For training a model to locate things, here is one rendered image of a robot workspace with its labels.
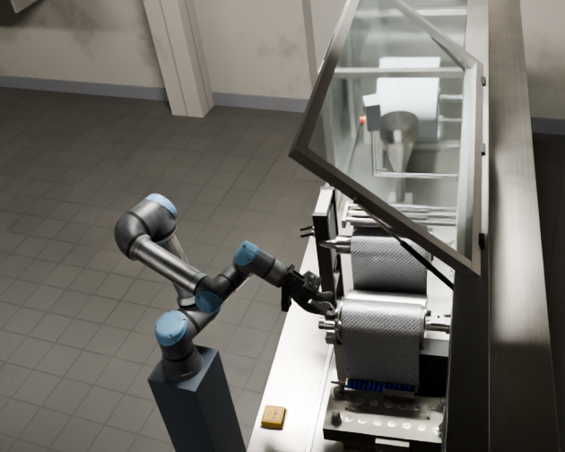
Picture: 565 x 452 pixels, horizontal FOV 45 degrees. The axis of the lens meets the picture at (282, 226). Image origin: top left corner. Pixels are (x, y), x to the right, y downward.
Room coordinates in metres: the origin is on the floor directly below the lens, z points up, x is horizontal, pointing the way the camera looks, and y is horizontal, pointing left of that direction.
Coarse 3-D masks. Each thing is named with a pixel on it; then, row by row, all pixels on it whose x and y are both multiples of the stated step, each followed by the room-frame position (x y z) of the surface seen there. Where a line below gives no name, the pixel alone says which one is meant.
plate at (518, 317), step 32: (512, 0) 3.19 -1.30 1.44; (512, 32) 2.84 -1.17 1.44; (512, 64) 2.56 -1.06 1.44; (512, 96) 2.30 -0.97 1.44; (512, 128) 2.08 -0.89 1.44; (512, 160) 1.89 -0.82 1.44; (512, 192) 1.71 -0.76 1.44; (512, 224) 1.56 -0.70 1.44; (512, 256) 1.42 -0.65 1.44; (512, 288) 1.30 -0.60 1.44; (544, 288) 1.28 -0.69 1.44; (512, 320) 1.18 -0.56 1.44; (544, 320) 1.17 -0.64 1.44; (448, 352) 1.11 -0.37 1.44; (512, 352) 1.08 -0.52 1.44; (544, 352) 1.07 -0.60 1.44; (512, 384) 0.99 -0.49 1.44; (544, 384) 0.97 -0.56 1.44; (512, 416) 0.90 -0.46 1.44; (544, 416) 0.89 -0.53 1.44; (512, 448) 0.82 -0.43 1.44; (544, 448) 0.81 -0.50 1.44
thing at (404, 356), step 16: (352, 352) 1.39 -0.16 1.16; (368, 352) 1.38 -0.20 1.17; (384, 352) 1.36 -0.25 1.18; (400, 352) 1.34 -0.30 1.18; (416, 352) 1.33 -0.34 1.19; (352, 368) 1.39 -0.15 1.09; (368, 368) 1.38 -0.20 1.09; (384, 368) 1.36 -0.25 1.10; (400, 368) 1.34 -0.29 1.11; (416, 368) 1.33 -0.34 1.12
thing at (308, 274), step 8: (288, 272) 1.50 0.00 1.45; (296, 272) 1.50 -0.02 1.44; (288, 280) 1.50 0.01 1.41; (296, 280) 1.49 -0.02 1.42; (304, 280) 1.49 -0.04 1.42; (312, 280) 1.50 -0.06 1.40; (320, 280) 1.51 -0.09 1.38; (296, 288) 1.49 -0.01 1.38; (304, 288) 1.46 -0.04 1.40; (312, 288) 1.47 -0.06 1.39; (296, 296) 1.47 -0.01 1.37; (304, 296) 1.48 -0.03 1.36; (312, 296) 1.46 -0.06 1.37
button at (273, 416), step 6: (270, 408) 1.41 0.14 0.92; (276, 408) 1.40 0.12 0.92; (282, 408) 1.40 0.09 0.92; (264, 414) 1.39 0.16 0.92; (270, 414) 1.38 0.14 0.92; (276, 414) 1.38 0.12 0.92; (282, 414) 1.38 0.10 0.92; (264, 420) 1.37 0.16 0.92; (270, 420) 1.36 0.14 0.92; (276, 420) 1.36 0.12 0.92; (282, 420) 1.36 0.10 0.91; (270, 426) 1.35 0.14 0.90; (276, 426) 1.35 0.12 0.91
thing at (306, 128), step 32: (352, 0) 2.08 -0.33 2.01; (480, 64) 2.17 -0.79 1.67; (320, 96) 1.51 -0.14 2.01; (480, 96) 1.96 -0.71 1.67; (480, 128) 1.77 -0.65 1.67; (320, 160) 1.28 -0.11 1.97; (480, 160) 1.61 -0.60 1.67; (352, 192) 1.24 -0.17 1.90; (480, 192) 1.46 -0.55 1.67; (416, 224) 1.22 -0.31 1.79; (480, 224) 1.33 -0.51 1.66; (416, 256) 1.18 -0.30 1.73; (448, 256) 1.17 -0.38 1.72; (480, 256) 1.21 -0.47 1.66
